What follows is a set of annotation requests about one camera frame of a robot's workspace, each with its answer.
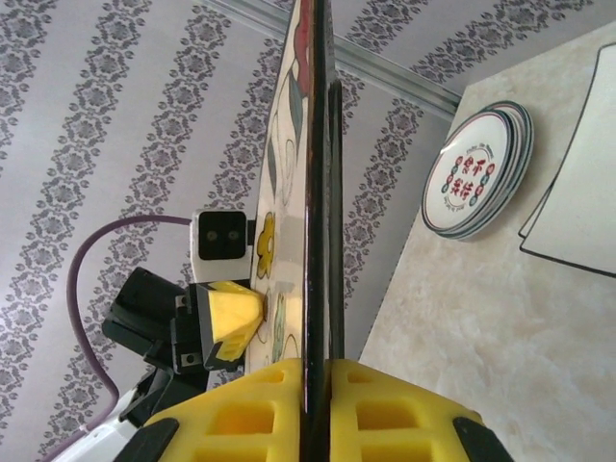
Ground round plate red green characters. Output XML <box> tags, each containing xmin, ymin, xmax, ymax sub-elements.
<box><xmin>421</xmin><ymin>100</ymin><xmax>515</xmax><ymax>238</ymax></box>

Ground round patterned plates stack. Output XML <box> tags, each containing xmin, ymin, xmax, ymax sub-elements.
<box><xmin>442</xmin><ymin>105</ymin><xmax>526</xmax><ymax>240</ymax></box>

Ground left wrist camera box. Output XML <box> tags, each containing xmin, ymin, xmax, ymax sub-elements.
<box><xmin>189</xmin><ymin>207</ymin><xmax>256</xmax><ymax>283</ymax></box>

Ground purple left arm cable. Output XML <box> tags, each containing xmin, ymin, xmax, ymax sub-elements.
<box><xmin>66</xmin><ymin>215</ymin><xmax>193</xmax><ymax>434</ymax></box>

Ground round plate blue rim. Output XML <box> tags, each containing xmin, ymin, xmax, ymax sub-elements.
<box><xmin>456</xmin><ymin>113</ymin><xmax>536</xmax><ymax>241</ymax></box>
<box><xmin>449</xmin><ymin>109</ymin><xmax>530</xmax><ymax>241</ymax></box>

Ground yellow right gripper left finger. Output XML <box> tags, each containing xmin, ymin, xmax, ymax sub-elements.
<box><xmin>113</xmin><ymin>358</ymin><xmax>309</xmax><ymax>462</ymax></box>

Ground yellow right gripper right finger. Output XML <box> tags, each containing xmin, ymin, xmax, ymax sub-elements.
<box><xmin>326</xmin><ymin>358</ymin><xmax>511</xmax><ymax>462</ymax></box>

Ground plain white square plate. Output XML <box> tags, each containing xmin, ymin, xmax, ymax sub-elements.
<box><xmin>517</xmin><ymin>192</ymin><xmax>616</xmax><ymax>279</ymax></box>
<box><xmin>526</xmin><ymin>40</ymin><xmax>616</xmax><ymax>270</ymax></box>

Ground floral square plate dark rim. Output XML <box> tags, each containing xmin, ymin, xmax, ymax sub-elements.
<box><xmin>244</xmin><ymin>0</ymin><xmax>348</xmax><ymax>386</ymax></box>

